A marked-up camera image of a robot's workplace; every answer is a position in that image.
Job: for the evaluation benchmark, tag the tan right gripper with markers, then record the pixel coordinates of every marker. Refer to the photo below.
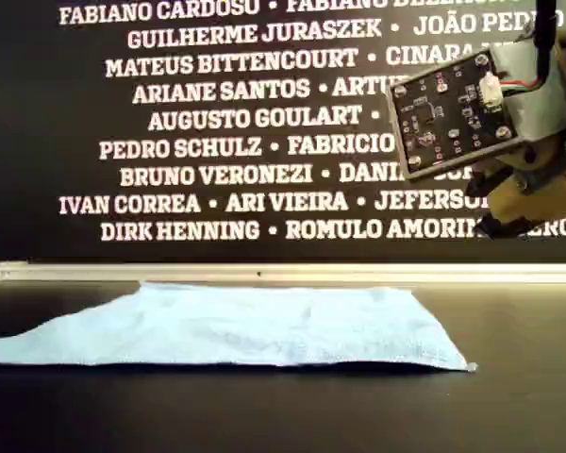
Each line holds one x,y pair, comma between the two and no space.
556,179

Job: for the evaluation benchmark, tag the light blue microfibre cloth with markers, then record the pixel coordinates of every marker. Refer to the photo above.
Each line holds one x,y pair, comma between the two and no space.
217,325

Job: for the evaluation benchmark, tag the black banner with white names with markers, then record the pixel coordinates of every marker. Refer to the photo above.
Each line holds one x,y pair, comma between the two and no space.
28,118

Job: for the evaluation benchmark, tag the aluminium rail strip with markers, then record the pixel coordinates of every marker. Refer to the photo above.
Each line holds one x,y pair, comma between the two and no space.
311,273

